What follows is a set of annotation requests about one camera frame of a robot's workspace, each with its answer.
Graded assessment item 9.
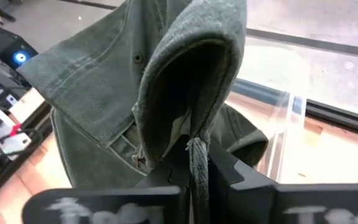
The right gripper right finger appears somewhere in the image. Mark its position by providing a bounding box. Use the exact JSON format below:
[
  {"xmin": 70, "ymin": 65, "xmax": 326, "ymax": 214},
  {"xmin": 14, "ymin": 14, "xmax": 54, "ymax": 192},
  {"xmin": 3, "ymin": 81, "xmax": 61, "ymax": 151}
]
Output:
[{"xmin": 208, "ymin": 142, "xmax": 278, "ymax": 224}]

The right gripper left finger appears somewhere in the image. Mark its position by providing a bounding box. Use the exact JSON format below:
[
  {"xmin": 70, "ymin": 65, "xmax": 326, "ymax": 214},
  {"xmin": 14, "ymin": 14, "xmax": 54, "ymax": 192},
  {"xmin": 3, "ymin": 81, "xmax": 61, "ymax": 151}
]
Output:
[{"xmin": 135, "ymin": 136, "xmax": 193, "ymax": 224}]

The green denim cap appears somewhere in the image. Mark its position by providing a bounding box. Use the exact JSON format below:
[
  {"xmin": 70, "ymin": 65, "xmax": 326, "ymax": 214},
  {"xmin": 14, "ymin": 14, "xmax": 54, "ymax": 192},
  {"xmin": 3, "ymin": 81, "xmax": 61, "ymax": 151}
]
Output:
[{"xmin": 16, "ymin": 0, "xmax": 269, "ymax": 224}]

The clear plastic bin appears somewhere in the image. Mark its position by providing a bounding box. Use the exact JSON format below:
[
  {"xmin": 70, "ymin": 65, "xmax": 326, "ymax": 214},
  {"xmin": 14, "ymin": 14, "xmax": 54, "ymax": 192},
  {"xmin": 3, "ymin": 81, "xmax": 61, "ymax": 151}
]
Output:
[{"xmin": 225, "ymin": 77, "xmax": 310, "ymax": 184}]

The black floor strip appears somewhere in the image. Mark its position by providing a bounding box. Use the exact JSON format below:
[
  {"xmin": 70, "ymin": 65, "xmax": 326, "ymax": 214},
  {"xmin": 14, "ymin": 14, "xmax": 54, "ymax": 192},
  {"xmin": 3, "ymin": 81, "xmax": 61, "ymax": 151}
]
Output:
[{"xmin": 246, "ymin": 27, "xmax": 358, "ymax": 60}]

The black box blue light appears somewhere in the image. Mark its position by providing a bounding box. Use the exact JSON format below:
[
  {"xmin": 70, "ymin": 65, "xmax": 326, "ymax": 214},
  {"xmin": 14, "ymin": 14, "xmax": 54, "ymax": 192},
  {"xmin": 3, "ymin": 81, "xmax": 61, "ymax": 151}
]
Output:
[{"xmin": 0, "ymin": 27, "xmax": 39, "ymax": 72}]

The black table edge rail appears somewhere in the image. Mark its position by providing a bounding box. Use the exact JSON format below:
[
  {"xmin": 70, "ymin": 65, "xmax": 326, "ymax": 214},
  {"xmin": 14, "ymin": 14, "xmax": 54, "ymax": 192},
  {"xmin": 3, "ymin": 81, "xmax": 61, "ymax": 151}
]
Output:
[{"xmin": 305, "ymin": 99, "xmax": 358, "ymax": 139}]

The black cable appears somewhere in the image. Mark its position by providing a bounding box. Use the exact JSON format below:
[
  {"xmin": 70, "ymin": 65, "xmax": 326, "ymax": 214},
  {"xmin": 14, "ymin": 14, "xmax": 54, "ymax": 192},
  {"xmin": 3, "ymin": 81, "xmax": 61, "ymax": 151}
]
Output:
[{"xmin": 0, "ymin": 128, "xmax": 45, "ymax": 158}]

